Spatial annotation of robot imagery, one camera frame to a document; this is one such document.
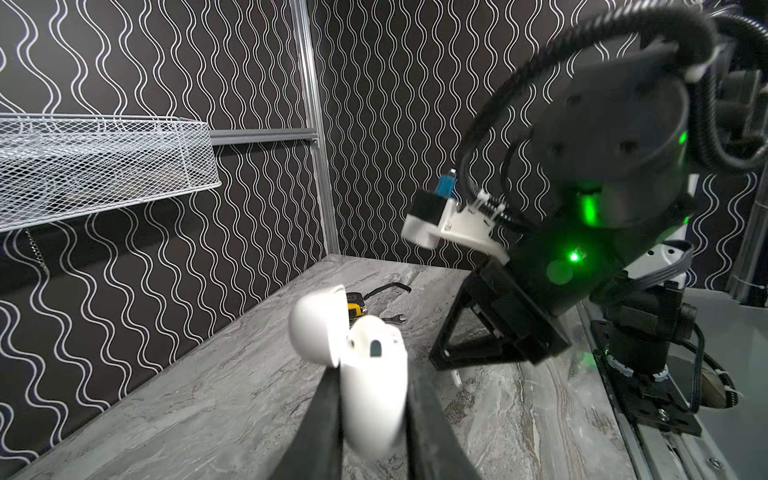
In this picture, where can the white stem earbuds pair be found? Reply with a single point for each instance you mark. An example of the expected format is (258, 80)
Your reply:
(456, 378)

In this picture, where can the silver combination wrench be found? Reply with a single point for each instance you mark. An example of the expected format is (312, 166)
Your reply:
(399, 319)

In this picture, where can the white round earbud case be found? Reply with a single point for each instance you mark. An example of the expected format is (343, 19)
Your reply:
(373, 364)

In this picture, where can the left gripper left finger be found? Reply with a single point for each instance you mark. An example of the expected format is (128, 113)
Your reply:
(316, 451)

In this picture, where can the yellow black tape measure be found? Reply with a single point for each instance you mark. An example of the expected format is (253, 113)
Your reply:
(356, 301)

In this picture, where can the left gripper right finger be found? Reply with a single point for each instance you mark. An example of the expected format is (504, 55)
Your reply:
(433, 450)

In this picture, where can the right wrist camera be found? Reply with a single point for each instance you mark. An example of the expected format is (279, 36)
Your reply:
(437, 215)

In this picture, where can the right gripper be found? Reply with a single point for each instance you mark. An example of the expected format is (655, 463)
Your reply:
(494, 321)

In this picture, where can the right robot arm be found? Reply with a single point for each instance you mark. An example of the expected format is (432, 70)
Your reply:
(618, 146)

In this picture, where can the white wire mesh basket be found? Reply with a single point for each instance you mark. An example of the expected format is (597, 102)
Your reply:
(61, 166)

